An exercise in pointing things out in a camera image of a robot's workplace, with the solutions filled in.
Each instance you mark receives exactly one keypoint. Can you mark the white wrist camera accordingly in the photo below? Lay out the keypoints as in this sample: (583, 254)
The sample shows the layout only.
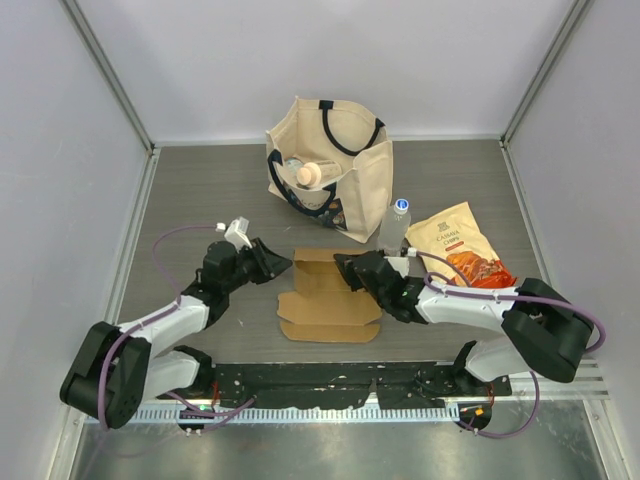
(235, 232)
(401, 262)

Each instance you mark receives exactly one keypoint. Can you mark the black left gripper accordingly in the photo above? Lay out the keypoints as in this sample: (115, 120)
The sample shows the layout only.
(270, 264)

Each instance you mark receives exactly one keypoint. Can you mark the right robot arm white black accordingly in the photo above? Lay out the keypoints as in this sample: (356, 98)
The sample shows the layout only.
(537, 330)

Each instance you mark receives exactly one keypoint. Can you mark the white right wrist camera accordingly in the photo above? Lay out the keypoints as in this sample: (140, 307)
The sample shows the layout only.
(401, 262)

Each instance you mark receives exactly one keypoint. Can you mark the white slotted cable duct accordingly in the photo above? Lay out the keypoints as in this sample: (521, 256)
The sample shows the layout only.
(172, 412)

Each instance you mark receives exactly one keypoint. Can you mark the cassava chips snack bag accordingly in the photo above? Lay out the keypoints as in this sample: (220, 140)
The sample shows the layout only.
(455, 236)

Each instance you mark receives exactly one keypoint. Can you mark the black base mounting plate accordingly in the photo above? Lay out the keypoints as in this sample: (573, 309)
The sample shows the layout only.
(339, 386)

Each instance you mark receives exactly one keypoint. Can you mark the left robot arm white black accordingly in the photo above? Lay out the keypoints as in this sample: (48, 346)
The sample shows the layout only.
(119, 367)

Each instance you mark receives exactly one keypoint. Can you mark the clear plastic water bottle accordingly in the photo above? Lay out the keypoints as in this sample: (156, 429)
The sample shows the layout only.
(393, 228)

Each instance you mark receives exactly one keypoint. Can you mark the peach capped bottle in bag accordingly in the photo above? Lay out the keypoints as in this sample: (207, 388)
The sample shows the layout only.
(313, 174)

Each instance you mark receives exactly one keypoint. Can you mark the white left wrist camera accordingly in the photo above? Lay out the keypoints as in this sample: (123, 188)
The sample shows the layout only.
(235, 232)

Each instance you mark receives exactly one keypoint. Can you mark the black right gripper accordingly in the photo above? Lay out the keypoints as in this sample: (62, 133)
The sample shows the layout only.
(345, 264)

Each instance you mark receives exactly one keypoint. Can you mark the white item in bag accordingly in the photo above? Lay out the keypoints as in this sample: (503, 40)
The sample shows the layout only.
(293, 163)

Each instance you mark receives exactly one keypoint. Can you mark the beige canvas tote bag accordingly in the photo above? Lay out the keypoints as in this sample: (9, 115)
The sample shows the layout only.
(344, 132)

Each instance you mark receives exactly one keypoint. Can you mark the brown cardboard box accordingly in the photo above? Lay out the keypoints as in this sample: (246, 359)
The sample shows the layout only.
(322, 308)

